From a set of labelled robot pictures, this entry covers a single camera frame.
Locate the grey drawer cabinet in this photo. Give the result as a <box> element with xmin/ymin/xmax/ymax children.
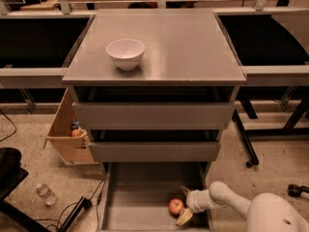
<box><xmin>61</xmin><ymin>8</ymin><xmax>248</xmax><ymax>232</ymax></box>

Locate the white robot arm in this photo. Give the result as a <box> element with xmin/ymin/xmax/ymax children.
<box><xmin>176</xmin><ymin>181</ymin><xmax>309</xmax><ymax>232</ymax></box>

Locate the black caster wheel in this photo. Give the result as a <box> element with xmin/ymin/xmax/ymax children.
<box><xmin>288</xmin><ymin>184</ymin><xmax>309</xmax><ymax>197</ymax></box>

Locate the grey middle drawer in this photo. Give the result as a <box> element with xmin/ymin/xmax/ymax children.
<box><xmin>89</xmin><ymin>130</ymin><xmax>220</xmax><ymax>162</ymax></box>

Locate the grey top drawer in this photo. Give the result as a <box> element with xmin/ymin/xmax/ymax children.
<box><xmin>72</xmin><ymin>101</ymin><xmax>235</xmax><ymax>130</ymax></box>

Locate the clear plastic water bottle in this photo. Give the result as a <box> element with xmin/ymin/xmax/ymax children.
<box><xmin>36</xmin><ymin>183</ymin><xmax>57</xmax><ymax>206</ymax></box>

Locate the black cable on floor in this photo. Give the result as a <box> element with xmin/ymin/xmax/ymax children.
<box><xmin>0</xmin><ymin>109</ymin><xmax>18</xmax><ymax>143</ymax></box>

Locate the red apple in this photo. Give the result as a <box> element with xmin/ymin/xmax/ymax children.
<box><xmin>168</xmin><ymin>198</ymin><xmax>184</xmax><ymax>216</ymax></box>

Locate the grey drawer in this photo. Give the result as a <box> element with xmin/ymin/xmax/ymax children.
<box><xmin>98</xmin><ymin>162</ymin><xmax>211</xmax><ymax>232</ymax></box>
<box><xmin>89</xmin><ymin>130</ymin><xmax>220</xmax><ymax>162</ymax></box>
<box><xmin>72</xmin><ymin>101</ymin><xmax>235</xmax><ymax>130</ymax></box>

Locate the cardboard box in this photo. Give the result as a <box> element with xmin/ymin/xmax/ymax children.
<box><xmin>46</xmin><ymin>90</ymin><xmax>96</xmax><ymax>165</ymax></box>

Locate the black table leg with caster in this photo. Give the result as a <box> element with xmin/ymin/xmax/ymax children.
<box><xmin>233</xmin><ymin>110</ymin><xmax>260</xmax><ymax>168</ymax></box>

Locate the black office chair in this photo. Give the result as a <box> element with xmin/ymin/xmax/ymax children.
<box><xmin>0</xmin><ymin>147</ymin><xmax>49</xmax><ymax>232</ymax></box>

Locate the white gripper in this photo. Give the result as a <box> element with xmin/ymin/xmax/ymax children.
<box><xmin>176</xmin><ymin>186</ymin><xmax>213</xmax><ymax>226</ymax></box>

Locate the small orange fruit in box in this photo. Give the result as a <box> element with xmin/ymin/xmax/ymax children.
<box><xmin>70</xmin><ymin>129</ymin><xmax>79</xmax><ymax>137</ymax></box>

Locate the white ceramic bowl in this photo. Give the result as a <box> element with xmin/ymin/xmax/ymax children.
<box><xmin>106</xmin><ymin>39</ymin><xmax>145</xmax><ymax>71</ymax></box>

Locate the grey bottom drawer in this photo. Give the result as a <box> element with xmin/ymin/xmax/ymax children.
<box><xmin>98</xmin><ymin>162</ymin><xmax>211</xmax><ymax>232</ymax></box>

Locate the black power strip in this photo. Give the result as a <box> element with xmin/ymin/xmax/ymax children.
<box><xmin>57</xmin><ymin>197</ymin><xmax>92</xmax><ymax>232</ymax></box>

